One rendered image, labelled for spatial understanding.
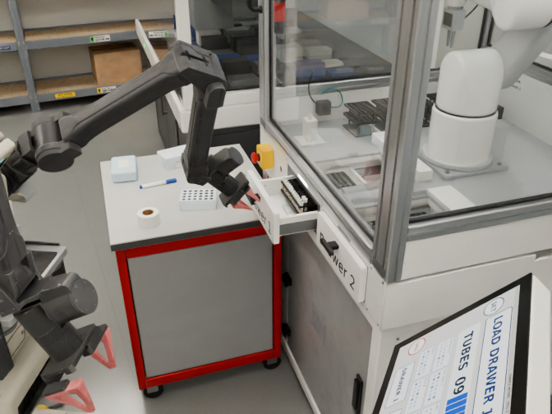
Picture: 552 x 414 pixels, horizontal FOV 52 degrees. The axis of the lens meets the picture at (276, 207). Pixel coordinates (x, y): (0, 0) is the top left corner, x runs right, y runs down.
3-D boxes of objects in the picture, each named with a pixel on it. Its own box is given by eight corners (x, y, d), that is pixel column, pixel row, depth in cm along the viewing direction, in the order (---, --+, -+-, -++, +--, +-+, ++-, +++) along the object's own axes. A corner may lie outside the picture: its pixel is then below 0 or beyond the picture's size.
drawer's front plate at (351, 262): (357, 303, 143) (361, 269, 138) (315, 242, 167) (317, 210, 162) (364, 302, 144) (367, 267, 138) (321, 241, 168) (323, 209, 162)
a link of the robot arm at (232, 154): (180, 156, 156) (188, 182, 153) (209, 133, 151) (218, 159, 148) (209, 165, 166) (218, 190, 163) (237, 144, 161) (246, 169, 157)
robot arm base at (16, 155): (6, 145, 132) (-23, 168, 122) (28, 127, 129) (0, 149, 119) (34, 172, 135) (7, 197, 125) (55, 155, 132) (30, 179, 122)
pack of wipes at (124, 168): (138, 181, 213) (136, 170, 211) (112, 184, 211) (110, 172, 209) (136, 163, 226) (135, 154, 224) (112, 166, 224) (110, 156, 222)
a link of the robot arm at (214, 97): (191, 50, 122) (204, 89, 118) (216, 48, 124) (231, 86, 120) (177, 159, 159) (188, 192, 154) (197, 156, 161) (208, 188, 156)
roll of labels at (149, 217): (135, 227, 185) (133, 216, 183) (143, 216, 191) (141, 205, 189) (155, 229, 184) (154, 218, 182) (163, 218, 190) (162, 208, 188)
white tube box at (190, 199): (179, 210, 194) (178, 200, 193) (181, 198, 202) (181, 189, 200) (216, 209, 195) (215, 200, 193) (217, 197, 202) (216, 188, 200)
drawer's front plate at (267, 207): (273, 245, 166) (273, 213, 160) (247, 199, 190) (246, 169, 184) (279, 244, 166) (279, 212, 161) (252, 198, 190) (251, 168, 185)
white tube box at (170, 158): (166, 171, 220) (165, 158, 218) (158, 163, 227) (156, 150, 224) (196, 163, 226) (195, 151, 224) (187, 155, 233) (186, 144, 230)
